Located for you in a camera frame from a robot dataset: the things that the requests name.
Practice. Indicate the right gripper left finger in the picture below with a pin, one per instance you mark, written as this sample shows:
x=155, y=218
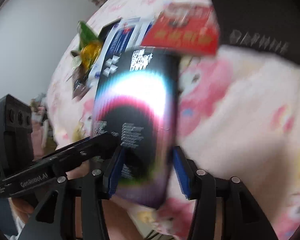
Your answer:
x=113, y=172

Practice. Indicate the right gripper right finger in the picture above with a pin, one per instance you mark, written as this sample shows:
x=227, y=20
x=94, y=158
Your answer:
x=185, y=170

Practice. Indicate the black iridescent product box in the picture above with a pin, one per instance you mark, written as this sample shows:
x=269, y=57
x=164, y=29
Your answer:
x=136, y=101

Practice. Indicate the green yellow snack bag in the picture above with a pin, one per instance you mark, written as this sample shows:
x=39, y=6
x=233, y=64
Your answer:
x=89, y=48

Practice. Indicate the operator hand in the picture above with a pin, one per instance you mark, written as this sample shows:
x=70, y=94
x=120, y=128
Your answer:
x=23, y=209

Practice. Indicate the black handheld tracker device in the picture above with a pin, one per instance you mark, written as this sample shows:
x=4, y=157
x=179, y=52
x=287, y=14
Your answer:
x=20, y=172

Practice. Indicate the red snack packet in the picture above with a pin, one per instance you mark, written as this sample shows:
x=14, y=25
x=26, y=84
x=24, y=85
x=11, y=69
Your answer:
x=187, y=28

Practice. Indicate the white blue book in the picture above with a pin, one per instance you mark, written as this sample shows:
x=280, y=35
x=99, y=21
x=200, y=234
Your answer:
x=123, y=35

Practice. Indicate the black Daphne shoe box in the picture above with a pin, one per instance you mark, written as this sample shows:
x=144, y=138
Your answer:
x=263, y=25

